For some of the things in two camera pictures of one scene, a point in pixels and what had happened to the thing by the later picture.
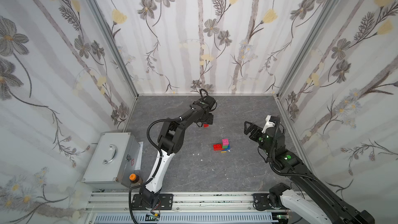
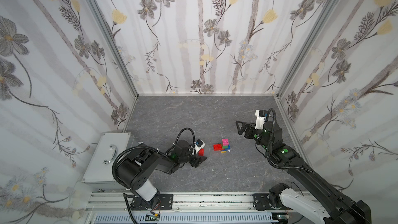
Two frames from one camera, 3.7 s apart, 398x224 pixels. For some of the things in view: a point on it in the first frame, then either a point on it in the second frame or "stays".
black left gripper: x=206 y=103 to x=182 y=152
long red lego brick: x=217 y=147 stays
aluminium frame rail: x=223 y=203 stays
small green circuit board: x=150 y=217 stays
